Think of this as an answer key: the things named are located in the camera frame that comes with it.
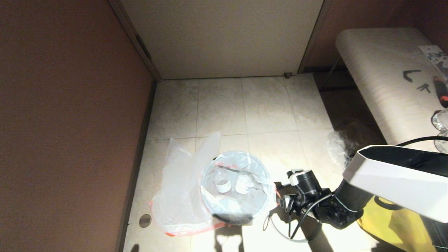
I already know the grey bin rim ring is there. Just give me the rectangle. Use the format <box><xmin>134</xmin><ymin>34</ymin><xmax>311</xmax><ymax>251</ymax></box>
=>
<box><xmin>262</xmin><ymin>210</ymin><xmax>313</xmax><ymax>243</ymax></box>

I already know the used white red-drawstring trash bag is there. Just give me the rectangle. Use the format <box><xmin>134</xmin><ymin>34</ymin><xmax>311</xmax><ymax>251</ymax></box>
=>
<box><xmin>200</xmin><ymin>151</ymin><xmax>281</xmax><ymax>225</ymax></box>

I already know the new white red-edged trash bag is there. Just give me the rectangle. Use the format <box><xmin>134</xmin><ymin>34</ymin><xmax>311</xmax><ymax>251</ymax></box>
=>
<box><xmin>150</xmin><ymin>132</ymin><xmax>224</xmax><ymax>237</ymax></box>

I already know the black round trash bin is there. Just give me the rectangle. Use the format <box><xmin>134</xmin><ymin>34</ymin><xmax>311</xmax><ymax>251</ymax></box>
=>
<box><xmin>213</xmin><ymin>212</ymin><xmax>253</xmax><ymax>225</ymax></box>

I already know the yellow plastic bag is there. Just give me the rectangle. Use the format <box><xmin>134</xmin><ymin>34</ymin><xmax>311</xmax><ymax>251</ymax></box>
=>
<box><xmin>357</xmin><ymin>196</ymin><xmax>441</xmax><ymax>252</ymax></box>

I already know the clear plastic bottle white label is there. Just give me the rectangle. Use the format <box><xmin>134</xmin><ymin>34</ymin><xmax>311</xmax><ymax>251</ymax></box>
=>
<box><xmin>214</xmin><ymin>171</ymin><xmax>231</xmax><ymax>194</ymax></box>
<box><xmin>235</xmin><ymin>174</ymin><xmax>253</xmax><ymax>195</ymax></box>

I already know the light wood table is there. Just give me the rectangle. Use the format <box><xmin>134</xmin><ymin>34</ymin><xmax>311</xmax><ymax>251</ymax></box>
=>
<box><xmin>335</xmin><ymin>28</ymin><xmax>448</xmax><ymax>154</ymax></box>

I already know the white door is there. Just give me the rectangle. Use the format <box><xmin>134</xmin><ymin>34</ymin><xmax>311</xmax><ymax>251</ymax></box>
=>
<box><xmin>121</xmin><ymin>0</ymin><xmax>324</xmax><ymax>80</ymax></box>

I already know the black and red tool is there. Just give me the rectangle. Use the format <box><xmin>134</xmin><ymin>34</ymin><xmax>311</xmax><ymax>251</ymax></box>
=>
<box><xmin>433</xmin><ymin>76</ymin><xmax>448</xmax><ymax>108</ymax></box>

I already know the white patterned paper sheet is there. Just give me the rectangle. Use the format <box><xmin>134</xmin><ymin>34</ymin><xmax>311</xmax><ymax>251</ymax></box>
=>
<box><xmin>418</xmin><ymin>45</ymin><xmax>448</xmax><ymax>70</ymax></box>

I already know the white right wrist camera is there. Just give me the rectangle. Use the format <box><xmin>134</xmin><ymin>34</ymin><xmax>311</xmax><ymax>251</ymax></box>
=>
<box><xmin>287</xmin><ymin>169</ymin><xmax>306</xmax><ymax>187</ymax></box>

